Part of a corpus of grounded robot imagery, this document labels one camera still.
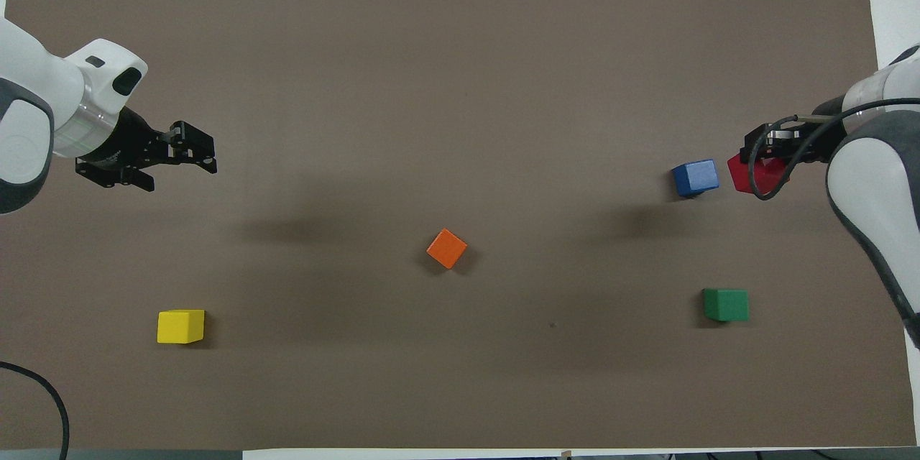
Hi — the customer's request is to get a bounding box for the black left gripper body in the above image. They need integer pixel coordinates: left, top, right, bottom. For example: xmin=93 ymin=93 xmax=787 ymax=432
xmin=75 ymin=108 xmax=170 ymax=167

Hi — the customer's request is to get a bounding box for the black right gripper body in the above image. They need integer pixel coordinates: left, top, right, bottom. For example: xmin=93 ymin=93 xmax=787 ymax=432
xmin=768 ymin=115 xmax=838 ymax=165

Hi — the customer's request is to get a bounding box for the red cube block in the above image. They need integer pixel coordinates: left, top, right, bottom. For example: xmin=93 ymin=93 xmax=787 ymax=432
xmin=727 ymin=153 xmax=790 ymax=195

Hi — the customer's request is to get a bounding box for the blue cube block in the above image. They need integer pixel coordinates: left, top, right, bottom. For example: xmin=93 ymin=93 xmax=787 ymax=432
xmin=671 ymin=160 xmax=719 ymax=198

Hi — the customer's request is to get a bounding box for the yellow cube block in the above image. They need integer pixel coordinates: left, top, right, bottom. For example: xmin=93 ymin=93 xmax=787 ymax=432
xmin=157 ymin=309 xmax=206 ymax=344

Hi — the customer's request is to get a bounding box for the green cube block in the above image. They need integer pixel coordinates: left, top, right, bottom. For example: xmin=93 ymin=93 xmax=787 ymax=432
xmin=702 ymin=288 xmax=750 ymax=322

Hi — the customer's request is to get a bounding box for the orange cube block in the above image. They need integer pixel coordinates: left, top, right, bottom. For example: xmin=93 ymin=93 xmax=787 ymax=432
xmin=426 ymin=228 xmax=468 ymax=270

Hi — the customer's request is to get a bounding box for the brown table mat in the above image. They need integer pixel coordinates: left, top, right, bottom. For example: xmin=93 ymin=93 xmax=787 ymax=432
xmin=0 ymin=0 xmax=917 ymax=450

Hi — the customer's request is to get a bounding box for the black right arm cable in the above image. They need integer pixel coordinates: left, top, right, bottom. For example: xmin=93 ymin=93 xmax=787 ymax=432
xmin=747 ymin=97 xmax=920 ymax=198

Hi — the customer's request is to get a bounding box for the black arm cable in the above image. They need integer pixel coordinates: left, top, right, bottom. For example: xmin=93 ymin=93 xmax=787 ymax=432
xmin=0 ymin=362 xmax=70 ymax=460
xmin=747 ymin=97 xmax=920 ymax=198

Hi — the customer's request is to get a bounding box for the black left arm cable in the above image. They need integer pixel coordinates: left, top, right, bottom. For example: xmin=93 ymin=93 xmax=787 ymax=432
xmin=0 ymin=362 xmax=70 ymax=460

